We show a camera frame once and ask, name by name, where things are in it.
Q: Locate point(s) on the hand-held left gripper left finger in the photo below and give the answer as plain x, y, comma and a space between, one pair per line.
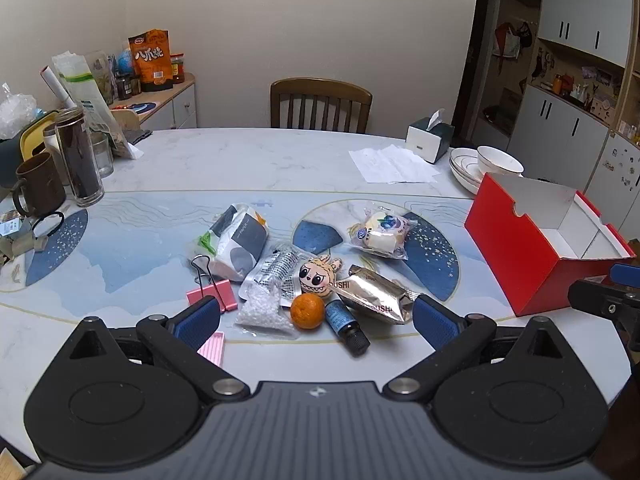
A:
200, 322

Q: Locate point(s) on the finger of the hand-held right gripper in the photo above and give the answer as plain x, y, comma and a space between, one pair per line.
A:
592, 296
625, 274

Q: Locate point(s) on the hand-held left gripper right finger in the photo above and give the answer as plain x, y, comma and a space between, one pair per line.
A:
433, 325

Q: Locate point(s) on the red cardboard box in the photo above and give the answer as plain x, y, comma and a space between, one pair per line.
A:
515, 260

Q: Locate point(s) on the grey white snack bag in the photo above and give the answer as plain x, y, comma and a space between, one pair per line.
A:
240, 245

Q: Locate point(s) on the dark bottle with blue label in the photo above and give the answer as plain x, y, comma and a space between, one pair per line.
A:
342, 322

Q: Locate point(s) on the white and blue patterned desktop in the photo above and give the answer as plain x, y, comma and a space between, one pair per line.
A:
200, 170

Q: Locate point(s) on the small pink binder clip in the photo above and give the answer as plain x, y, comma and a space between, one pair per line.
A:
215, 347

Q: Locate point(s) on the large pink binder clip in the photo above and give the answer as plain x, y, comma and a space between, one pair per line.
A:
220, 292

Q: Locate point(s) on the clear bag of white beads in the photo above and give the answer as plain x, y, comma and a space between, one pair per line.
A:
260, 310

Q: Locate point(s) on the gold foil packet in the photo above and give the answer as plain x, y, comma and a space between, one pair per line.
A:
372, 295

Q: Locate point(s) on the silver printed foil packet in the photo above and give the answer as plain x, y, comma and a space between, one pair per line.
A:
277, 270

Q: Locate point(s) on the white refrigerator with magnets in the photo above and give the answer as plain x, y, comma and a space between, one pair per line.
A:
617, 170

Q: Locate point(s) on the wrapped bread snack packet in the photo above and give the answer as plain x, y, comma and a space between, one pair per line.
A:
380, 235

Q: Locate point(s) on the orange tangerine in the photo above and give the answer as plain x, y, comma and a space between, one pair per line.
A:
307, 311

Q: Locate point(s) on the white gold-rimmed plate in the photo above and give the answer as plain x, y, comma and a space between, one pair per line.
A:
467, 185
461, 162

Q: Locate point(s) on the white bowl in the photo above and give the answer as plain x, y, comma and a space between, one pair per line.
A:
497, 162

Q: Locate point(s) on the white paper napkins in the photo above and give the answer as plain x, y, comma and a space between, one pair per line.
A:
390, 165

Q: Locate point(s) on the white and green tissue box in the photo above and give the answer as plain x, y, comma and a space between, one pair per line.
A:
425, 142

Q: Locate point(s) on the clear glass cup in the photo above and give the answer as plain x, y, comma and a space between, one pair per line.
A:
102, 157

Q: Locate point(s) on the beige crumpled wrapper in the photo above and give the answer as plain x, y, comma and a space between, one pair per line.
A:
20, 246

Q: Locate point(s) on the dark grey cloth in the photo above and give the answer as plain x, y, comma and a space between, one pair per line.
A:
135, 136

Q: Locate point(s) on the tall glass jar dark contents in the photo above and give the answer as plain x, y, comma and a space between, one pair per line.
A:
80, 160

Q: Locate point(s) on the brown mug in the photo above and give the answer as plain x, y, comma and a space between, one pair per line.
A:
40, 185

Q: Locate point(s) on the small printed packet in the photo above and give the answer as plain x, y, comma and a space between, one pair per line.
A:
10, 225

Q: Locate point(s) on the white sideboard wooden top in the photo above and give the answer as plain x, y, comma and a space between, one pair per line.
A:
175, 110

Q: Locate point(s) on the dark glass jars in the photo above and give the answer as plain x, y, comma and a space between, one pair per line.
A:
127, 87

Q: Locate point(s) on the yellow lidded container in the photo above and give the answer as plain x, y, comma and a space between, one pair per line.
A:
32, 135

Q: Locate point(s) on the red sauce jar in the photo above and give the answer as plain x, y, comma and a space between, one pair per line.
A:
177, 70

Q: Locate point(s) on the red hanging bag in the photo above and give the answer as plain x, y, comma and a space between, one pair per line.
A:
507, 40

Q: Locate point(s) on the wooden chair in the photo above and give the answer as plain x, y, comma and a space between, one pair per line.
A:
320, 87

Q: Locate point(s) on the long plastic bag green label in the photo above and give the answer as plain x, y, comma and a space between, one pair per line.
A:
82, 85

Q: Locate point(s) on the orange snack bag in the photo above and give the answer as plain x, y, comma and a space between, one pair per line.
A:
150, 57

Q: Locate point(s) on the white paper roll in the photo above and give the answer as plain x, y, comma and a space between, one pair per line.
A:
55, 87

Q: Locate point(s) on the crumpled clear plastic bag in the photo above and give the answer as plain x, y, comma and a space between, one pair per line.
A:
15, 115

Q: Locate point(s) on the white wall cabinet unit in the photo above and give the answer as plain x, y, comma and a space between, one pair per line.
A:
565, 125

